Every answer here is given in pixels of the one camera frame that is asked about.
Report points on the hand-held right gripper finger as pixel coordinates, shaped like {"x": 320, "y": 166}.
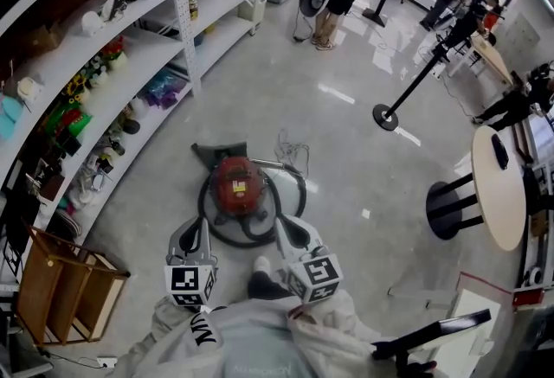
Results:
{"x": 282, "y": 238}
{"x": 315, "y": 240}

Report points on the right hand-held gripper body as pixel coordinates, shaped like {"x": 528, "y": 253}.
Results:
{"x": 318, "y": 277}

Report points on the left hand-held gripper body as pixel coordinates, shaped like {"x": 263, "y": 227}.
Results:
{"x": 186, "y": 283}

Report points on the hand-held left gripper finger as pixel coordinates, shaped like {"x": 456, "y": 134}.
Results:
{"x": 175, "y": 244}
{"x": 207, "y": 242}

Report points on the red vacuum cleaner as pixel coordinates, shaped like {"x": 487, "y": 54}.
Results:
{"x": 236, "y": 177}

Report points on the person's left forearm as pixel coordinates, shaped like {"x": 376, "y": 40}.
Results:
{"x": 173, "y": 320}

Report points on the person's right forearm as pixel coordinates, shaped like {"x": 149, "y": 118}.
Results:
{"x": 337, "y": 315}

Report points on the person's white shoe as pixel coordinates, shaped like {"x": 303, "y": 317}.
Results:
{"x": 262, "y": 264}

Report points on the person's leg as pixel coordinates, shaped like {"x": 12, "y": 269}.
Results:
{"x": 266, "y": 285}

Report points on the person's torso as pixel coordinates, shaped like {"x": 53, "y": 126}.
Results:
{"x": 259, "y": 350}

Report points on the white power strip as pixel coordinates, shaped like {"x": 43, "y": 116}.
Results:
{"x": 106, "y": 362}

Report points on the dark green bottle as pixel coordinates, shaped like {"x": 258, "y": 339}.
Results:
{"x": 117, "y": 147}

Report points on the black round speaker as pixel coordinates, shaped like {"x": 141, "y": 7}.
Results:
{"x": 131, "y": 126}

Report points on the black flat screen device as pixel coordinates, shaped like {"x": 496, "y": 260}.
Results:
{"x": 433, "y": 335}

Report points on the black coat stand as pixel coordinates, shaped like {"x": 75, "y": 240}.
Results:
{"x": 385, "y": 117}

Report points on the wooden rack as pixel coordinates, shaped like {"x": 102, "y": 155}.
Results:
{"x": 39, "y": 298}

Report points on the purple plastic bag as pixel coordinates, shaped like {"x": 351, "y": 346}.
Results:
{"x": 160, "y": 91}

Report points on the white rectangular table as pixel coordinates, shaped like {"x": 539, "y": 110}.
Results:
{"x": 474, "y": 311}

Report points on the green plastic basket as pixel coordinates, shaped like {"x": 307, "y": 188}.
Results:
{"x": 69, "y": 121}

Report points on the sunflower pot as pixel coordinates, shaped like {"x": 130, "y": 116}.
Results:
{"x": 80, "y": 93}

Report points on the white flower pot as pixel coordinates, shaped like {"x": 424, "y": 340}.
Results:
{"x": 98, "y": 78}

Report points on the round beige table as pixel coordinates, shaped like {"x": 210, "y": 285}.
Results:
{"x": 497, "y": 203}

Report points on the wide white metal shelf unit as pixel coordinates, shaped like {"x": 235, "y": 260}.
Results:
{"x": 138, "y": 60}

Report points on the red flower pot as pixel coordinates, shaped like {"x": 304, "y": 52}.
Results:
{"x": 117, "y": 61}

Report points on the teal storage bin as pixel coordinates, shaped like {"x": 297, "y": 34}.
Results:
{"x": 199, "y": 40}

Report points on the teal spray bottle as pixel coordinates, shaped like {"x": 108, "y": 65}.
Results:
{"x": 13, "y": 108}
{"x": 8, "y": 125}

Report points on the black handheld device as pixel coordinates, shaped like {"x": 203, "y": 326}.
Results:
{"x": 500, "y": 151}

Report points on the red box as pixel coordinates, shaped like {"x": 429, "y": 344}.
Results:
{"x": 528, "y": 297}

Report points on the white flower-shaped bowl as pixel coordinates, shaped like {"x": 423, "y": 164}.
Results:
{"x": 29, "y": 90}

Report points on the yellow storage bin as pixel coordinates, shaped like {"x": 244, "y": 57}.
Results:
{"x": 210, "y": 28}

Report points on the white round device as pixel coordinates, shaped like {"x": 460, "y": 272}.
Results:
{"x": 534, "y": 276}

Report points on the white waste bin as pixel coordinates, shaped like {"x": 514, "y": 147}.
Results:
{"x": 251, "y": 10}

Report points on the yellow drink bottle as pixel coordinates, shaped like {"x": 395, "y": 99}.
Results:
{"x": 193, "y": 8}

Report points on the white rounded figurine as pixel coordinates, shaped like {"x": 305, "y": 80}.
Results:
{"x": 92, "y": 23}

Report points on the brown cardboard box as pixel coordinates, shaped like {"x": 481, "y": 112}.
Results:
{"x": 41, "y": 41}

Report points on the white and black device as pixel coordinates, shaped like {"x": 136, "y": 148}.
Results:
{"x": 110, "y": 8}

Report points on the long beige table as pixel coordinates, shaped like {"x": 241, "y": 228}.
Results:
{"x": 493, "y": 58}

